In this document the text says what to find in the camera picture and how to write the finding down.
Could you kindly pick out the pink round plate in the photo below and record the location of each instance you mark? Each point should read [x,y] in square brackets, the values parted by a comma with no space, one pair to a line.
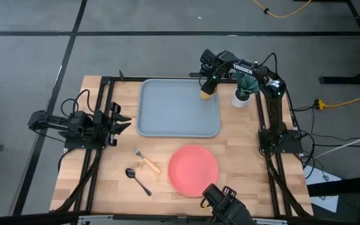
[192,170]

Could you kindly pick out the yellow plastic cup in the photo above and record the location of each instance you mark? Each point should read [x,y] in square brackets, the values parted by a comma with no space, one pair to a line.
[205,96]

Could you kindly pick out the dark metal spoon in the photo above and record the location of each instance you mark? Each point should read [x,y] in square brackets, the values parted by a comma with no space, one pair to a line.
[130,172]

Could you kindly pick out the black aluminium table frame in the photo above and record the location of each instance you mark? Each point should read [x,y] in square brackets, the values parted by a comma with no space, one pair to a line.
[108,90]

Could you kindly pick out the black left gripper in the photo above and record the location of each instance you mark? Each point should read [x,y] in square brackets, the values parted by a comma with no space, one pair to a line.
[102,123]

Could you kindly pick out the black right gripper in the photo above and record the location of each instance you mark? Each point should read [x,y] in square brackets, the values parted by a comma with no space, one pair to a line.
[212,62]

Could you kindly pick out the snake plant in white pot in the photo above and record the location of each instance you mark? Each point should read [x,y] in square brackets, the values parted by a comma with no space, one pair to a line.
[241,98]

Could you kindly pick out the black floor bar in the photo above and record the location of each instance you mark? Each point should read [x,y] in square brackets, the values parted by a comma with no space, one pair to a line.
[342,187]

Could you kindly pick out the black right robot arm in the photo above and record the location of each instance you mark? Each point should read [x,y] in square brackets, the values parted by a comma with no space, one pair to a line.
[273,106]

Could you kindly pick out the white paper sheet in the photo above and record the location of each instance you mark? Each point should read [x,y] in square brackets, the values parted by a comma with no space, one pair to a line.
[323,187]

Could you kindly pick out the grey plastic tray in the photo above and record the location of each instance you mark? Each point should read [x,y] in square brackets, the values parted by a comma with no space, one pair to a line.
[173,109]

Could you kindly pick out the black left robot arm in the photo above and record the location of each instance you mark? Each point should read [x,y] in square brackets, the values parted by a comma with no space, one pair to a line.
[55,122]

